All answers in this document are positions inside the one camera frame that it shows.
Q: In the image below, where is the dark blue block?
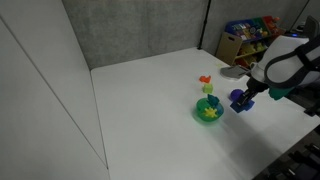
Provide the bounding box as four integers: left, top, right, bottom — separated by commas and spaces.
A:
229, 100, 248, 114

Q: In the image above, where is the teal wrist camera box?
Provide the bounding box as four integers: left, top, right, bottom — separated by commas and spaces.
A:
268, 85, 293, 102

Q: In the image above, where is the toy shelf with colourful bins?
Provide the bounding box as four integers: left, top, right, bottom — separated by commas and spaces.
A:
215, 15, 287, 69

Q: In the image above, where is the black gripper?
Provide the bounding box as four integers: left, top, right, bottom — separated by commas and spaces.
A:
237, 75, 270, 106

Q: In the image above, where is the grey tray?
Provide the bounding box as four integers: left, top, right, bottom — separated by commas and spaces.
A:
219, 65, 254, 80

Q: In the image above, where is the black equipment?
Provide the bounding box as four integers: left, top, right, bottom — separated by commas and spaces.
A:
253, 131, 320, 180

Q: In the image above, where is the black cable band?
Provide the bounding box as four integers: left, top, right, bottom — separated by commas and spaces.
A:
263, 34, 320, 89

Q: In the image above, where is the orange toy piece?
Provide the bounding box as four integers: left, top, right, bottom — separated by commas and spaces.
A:
198, 75, 212, 84

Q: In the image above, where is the green bowl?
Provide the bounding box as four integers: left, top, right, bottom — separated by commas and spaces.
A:
195, 97, 225, 123

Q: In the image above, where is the black pole with clamp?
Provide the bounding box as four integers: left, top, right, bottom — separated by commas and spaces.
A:
197, 0, 212, 51

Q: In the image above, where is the yellow star toy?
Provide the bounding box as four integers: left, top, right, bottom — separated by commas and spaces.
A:
203, 107, 219, 119

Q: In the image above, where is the light green block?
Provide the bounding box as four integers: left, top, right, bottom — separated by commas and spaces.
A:
202, 83, 214, 94

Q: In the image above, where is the teal toy piece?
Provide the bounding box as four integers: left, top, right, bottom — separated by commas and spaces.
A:
206, 93, 220, 108

